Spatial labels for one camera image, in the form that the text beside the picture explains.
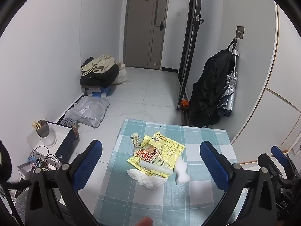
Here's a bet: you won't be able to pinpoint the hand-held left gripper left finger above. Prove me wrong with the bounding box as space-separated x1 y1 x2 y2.
24 140 103 226

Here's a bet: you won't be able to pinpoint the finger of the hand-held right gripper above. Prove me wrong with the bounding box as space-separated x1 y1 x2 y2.
257 154 295 189
271 145 301 182

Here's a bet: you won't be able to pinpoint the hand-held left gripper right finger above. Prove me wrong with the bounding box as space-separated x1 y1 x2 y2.
200 141 278 226

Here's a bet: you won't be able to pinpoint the white foam block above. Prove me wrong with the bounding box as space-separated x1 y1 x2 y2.
173 157 189 184

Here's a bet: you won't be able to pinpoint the yellow snack bag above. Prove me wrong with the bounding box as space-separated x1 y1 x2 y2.
144 132 186 170
127 144 173 178

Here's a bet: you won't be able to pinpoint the white wrapper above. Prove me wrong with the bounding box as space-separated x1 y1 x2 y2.
130 132 142 148

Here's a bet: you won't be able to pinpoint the white tissue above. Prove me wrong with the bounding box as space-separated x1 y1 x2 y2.
126 168 168 189

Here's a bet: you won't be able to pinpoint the white tube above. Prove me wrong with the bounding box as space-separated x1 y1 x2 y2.
139 161 173 175

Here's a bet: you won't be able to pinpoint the white box with navy side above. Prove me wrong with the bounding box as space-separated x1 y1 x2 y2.
27 121 80 165

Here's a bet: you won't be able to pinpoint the white utensil cup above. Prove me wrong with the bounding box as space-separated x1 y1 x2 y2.
35 120 57 147

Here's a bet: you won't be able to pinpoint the grey plastic parcel bag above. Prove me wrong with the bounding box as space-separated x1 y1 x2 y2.
63 96 110 128

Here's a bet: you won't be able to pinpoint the silver folded umbrella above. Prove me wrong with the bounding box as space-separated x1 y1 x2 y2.
217 49 241 117

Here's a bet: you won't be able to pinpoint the blue storage box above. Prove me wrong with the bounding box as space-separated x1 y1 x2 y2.
81 85 112 98

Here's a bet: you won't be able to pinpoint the teal checkered tablecloth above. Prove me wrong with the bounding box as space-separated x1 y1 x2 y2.
93 118 245 226

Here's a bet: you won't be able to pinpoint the grey round stool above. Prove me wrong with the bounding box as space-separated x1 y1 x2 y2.
15 190 30 220

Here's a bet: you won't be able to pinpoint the black hanging jacket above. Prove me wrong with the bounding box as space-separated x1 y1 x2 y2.
188 39 238 128

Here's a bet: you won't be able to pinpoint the black clothes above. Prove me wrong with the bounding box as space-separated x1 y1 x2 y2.
79 62 120 88

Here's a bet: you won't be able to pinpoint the white wardrobe with wooden trim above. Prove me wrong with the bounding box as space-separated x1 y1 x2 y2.
230 1 301 165

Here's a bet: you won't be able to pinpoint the beige clothes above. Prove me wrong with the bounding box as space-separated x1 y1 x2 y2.
81 55 116 75

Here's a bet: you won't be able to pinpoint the grey entrance door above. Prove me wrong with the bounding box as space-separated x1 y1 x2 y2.
123 0 170 70

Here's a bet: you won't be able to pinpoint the black cables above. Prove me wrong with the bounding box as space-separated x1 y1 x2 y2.
29 145 63 173

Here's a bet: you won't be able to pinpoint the black fuzzy strap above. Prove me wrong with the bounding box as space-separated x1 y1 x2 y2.
0 139 33 190

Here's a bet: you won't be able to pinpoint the black sliding door frame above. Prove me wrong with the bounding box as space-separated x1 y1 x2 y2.
176 0 204 113

